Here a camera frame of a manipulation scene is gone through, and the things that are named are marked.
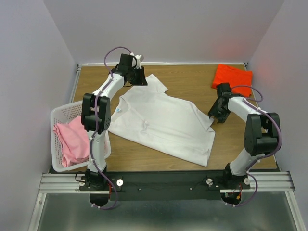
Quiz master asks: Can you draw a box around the white t-shirt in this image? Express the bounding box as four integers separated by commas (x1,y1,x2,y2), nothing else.
109,75,215,166

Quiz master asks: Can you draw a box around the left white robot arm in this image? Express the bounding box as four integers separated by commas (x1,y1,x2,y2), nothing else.
81,53,147,190

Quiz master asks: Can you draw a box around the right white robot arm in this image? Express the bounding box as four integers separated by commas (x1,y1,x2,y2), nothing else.
208,83,282,189

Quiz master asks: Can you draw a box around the folded orange t-shirt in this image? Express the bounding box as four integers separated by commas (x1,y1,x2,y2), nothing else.
211,64,253,97

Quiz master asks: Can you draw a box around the white plastic laundry basket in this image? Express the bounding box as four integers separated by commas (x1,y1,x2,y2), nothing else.
50,101,111,172

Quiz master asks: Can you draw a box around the pink t-shirt in basket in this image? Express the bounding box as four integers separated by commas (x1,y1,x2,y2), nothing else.
53,115,90,167

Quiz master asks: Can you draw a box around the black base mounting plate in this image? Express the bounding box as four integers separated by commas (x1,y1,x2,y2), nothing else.
75,170,250,205

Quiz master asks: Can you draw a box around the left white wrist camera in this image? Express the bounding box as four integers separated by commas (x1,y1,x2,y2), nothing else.
130,53,144,69

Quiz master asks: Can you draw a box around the aluminium front rail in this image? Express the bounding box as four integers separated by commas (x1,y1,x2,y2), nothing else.
38,172,295,194

